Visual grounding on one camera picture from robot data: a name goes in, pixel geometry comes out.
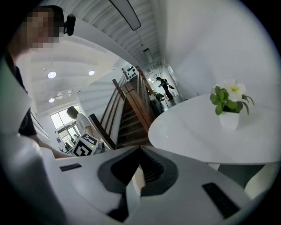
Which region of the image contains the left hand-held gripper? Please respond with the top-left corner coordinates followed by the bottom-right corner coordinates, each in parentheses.
top-left (70, 133), bottom-right (98, 157)

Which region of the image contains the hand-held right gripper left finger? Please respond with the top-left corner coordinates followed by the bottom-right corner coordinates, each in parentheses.
top-left (97, 146), bottom-right (141, 194)

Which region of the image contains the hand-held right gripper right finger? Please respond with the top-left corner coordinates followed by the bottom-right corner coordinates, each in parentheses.
top-left (139, 145), bottom-right (179, 197)

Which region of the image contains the white round table top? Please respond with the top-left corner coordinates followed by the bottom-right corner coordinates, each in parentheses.
top-left (148, 93), bottom-right (281, 166)

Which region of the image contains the dark wooden chair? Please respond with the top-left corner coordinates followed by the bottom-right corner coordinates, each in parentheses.
top-left (88, 113), bottom-right (117, 151)

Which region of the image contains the glass entrance door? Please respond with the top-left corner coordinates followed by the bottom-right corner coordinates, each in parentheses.
top-left (50, 105), bottom-right (85, 153)

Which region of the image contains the wooden staircase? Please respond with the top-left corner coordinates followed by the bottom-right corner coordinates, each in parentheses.
top-left (100, 65), bottom-right (164, 150)

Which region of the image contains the person's dark shirt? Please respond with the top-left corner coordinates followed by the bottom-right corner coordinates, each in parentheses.
top-left (4, 50), bottom-right (38, 137)

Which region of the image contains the white potted flower plant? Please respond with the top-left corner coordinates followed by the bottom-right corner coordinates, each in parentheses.
top-left (209, 79), bottom-right (256, 131)

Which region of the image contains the long black ceiling lamp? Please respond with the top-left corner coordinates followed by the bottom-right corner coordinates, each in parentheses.
top-left (143, 48), bottom-right (154, 65)
top-left (109, 0), bottom-right (142, 31)

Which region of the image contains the person's head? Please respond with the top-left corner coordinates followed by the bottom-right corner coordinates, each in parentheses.
top-left (8, 5), bottom-right (65, 64)

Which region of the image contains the black head-worn camera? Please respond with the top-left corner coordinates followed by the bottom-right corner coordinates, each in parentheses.
top-left (63, 14), bottom-right (77, 37)

